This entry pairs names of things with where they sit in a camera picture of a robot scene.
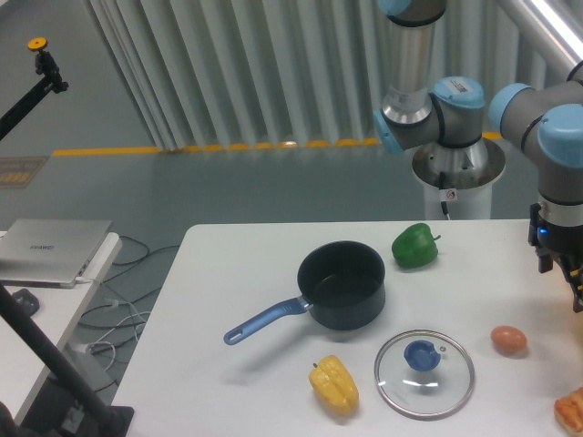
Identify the yellow bell pepper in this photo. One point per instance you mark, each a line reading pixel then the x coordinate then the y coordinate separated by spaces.
pixel 334 385

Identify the silver laptop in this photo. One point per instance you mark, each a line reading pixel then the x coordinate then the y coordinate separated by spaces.
pixel 50 252

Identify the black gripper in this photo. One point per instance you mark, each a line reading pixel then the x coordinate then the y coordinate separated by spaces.
pixel 555 232

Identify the white side desk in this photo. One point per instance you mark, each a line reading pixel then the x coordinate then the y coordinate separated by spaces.
pixel 22 372

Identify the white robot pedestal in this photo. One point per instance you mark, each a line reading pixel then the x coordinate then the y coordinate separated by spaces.
pixel 457 196

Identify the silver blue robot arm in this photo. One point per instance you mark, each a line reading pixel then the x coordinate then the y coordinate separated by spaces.
pixel 442 124

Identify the dark saucepan blue handle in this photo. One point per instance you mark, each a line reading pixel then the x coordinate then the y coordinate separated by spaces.
pixel 341 285

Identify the glass lid blue knob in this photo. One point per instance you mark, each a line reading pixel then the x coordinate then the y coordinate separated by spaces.
pixel 424 375

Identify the orange red food item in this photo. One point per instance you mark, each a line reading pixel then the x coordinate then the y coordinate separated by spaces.
pixel 568 412

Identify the black tripod pole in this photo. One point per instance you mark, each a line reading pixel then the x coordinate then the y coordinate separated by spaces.
pixel 107 420

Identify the brown egg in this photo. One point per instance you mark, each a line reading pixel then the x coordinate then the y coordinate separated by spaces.
pixel 508 339

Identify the green bell pepper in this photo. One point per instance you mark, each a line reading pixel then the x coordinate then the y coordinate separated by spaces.
pixel 415 247

